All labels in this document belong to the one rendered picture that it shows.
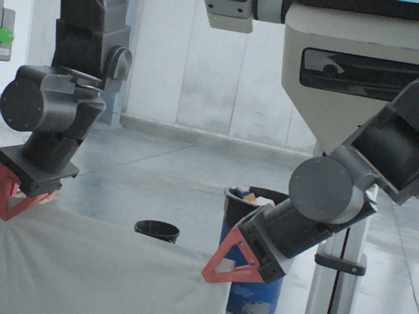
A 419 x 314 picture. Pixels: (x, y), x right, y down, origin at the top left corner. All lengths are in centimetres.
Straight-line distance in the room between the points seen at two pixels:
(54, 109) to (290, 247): 29
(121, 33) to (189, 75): 846
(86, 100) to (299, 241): 29
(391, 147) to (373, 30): 42
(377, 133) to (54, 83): 34
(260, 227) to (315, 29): 46
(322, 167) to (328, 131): 56
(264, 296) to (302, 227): 243
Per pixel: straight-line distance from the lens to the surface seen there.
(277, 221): 54
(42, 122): 56
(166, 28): 930
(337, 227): 54
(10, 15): 96
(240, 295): 293
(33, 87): 56
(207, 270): 59
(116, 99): 927
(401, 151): 52
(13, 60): 753
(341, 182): 45
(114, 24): 61
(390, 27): 93
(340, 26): 92
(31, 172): 64
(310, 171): 46
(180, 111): 912
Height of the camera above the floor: 129
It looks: 10 degrees down
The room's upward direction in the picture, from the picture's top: 11 degrees clockwise
